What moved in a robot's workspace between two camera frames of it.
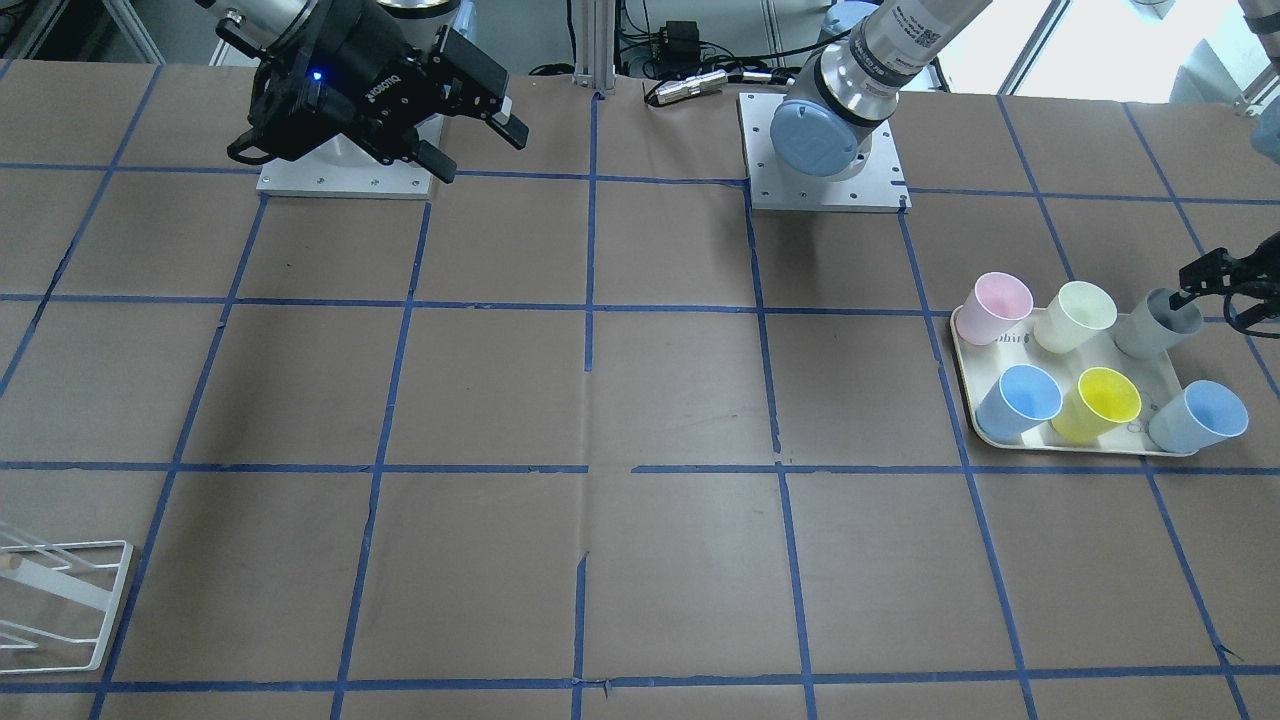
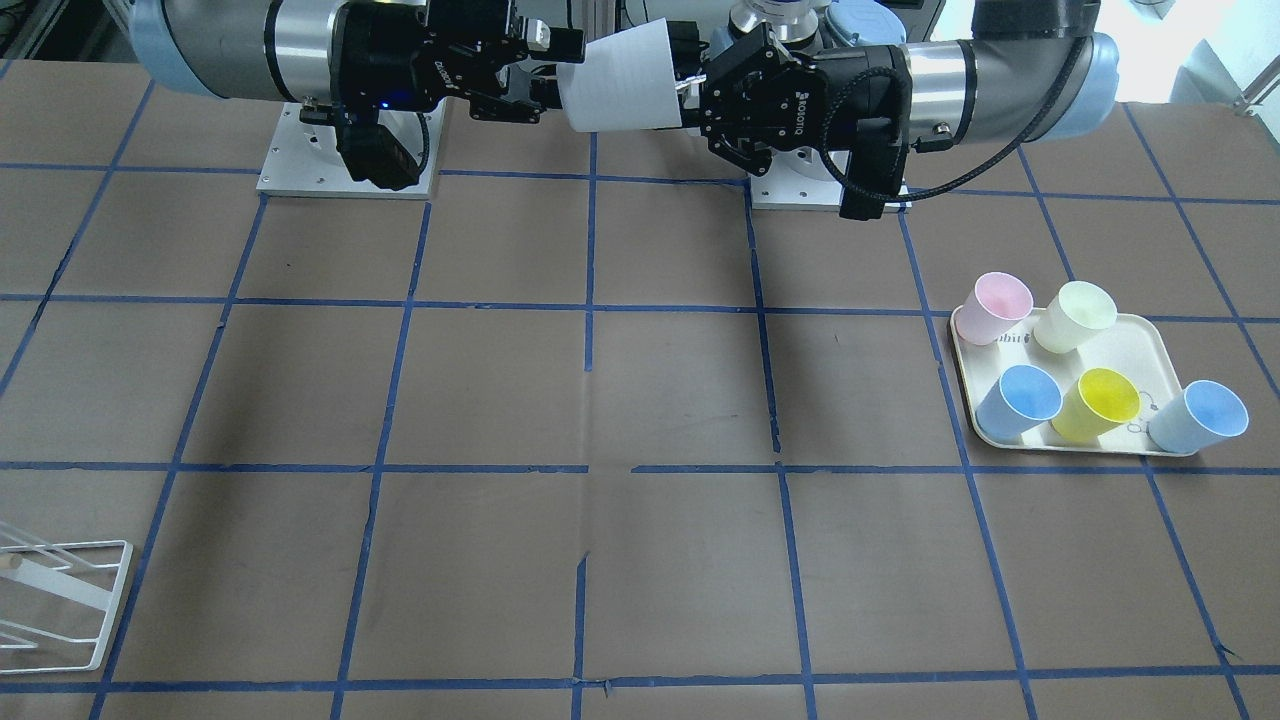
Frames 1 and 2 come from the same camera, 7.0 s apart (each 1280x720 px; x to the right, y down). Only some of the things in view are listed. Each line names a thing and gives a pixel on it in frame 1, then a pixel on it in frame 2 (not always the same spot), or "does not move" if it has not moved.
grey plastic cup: (1151, 327) → (627, 81)
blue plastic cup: (1021, 397) does not move
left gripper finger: (1210, 273) → (685, 46)
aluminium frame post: (595, 44) does not move
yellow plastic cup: (1100, 400) does not move
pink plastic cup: (997, 300) does not move
